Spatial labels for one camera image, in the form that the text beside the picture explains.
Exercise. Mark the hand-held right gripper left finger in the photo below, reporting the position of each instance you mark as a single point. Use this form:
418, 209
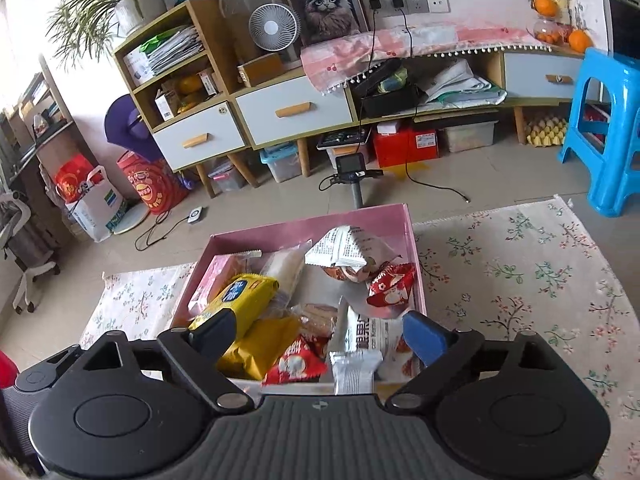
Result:
212, 335

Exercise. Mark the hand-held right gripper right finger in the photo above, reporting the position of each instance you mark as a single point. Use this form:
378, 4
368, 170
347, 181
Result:
425, 337

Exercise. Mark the yellow snack packet blue label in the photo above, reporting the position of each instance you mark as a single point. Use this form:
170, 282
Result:
240, 300

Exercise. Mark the white snack packet red picture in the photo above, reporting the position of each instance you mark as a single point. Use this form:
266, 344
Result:
372, 340

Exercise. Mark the large yellow snack packet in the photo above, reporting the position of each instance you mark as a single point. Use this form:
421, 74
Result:
265, 345

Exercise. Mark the pink peanut snack packet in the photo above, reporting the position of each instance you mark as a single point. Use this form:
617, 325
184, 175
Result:
217, 280

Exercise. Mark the small silver snack packet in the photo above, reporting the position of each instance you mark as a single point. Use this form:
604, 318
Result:
355, 372

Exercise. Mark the clear rice cracker packet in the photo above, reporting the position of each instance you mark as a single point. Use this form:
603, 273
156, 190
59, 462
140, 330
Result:
285, 270

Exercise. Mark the white printed snack packet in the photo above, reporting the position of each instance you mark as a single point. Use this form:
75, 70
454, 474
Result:
350, 272

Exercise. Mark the brown biscuit packet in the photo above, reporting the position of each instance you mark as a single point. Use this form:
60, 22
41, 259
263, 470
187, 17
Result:
317, 317

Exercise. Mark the white green snack packet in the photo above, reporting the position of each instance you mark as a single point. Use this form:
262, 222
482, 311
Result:
345, 247

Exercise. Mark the pink cardboard box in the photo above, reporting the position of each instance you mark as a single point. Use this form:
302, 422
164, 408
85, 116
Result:
300, 220

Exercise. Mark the floral tablecloth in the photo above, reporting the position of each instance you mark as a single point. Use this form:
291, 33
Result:
525, 285

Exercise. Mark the white office chair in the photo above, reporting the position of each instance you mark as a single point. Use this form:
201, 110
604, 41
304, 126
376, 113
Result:
25, 240

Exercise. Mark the round white base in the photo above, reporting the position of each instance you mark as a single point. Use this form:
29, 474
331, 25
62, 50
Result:
131, 219

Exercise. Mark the red printed bag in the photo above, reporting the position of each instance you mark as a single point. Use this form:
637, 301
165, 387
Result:
152, 187

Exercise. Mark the small clear storage box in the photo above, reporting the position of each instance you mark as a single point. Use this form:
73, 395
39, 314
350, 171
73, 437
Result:
227, 176

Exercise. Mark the white paper bag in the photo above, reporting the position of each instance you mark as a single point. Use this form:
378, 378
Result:
95, 215

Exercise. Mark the clear storage box blue lid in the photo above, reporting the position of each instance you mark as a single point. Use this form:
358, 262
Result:
281, 162

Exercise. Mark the red storage box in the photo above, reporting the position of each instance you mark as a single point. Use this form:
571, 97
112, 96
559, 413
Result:
405, 147

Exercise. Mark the red gift bag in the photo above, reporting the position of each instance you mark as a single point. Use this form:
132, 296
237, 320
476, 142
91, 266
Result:
72, 180

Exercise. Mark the clear storage box white lid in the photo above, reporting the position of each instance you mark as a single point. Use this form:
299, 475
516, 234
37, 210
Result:
467, 136

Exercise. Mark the black electronics tray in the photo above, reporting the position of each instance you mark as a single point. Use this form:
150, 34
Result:
344, 139

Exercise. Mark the small white carton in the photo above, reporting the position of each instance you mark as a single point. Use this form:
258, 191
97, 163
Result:
167, 106

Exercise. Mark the yellow egg tray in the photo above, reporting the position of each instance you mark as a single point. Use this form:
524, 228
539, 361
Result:
546, 132

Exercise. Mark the black bag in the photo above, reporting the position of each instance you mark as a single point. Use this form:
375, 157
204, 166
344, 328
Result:
390, 100

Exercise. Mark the yellow object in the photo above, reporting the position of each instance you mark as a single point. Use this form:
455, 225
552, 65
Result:
189, 91

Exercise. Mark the shelf rack with books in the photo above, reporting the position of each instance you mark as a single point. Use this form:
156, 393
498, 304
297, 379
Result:
35, 125

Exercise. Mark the long wooden TV stand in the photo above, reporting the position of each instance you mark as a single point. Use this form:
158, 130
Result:
495, 70

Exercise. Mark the pink cloth with tassels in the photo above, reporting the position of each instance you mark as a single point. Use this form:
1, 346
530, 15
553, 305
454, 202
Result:
425, 42

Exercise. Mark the tall wooden shelf cabinet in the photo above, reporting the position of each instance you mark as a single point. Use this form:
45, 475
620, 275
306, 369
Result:
215, 35

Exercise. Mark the small white desk fan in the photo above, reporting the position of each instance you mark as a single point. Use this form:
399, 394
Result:
272, 27

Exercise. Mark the blue plastic stool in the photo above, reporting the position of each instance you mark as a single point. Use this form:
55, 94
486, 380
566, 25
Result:
615, 75

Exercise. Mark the jar of small oranges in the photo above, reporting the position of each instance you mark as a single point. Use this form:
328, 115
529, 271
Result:
550, 32

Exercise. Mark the orange fruit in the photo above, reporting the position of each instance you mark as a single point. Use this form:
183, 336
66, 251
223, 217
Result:
545, 4
580, 41

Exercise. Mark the potted green plant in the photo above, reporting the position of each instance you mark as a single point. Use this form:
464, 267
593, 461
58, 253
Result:
135, 7

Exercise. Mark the framed cat picture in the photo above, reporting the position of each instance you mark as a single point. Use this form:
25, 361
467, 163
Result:
325, 5

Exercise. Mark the black microwave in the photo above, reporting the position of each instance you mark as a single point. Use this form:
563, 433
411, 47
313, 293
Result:
625, 25

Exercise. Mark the black camera on stand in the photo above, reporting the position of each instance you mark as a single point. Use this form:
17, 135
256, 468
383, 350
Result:
350, 166

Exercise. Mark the wall socket strip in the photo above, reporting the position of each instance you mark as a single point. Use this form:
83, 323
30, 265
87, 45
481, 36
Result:
437, 2

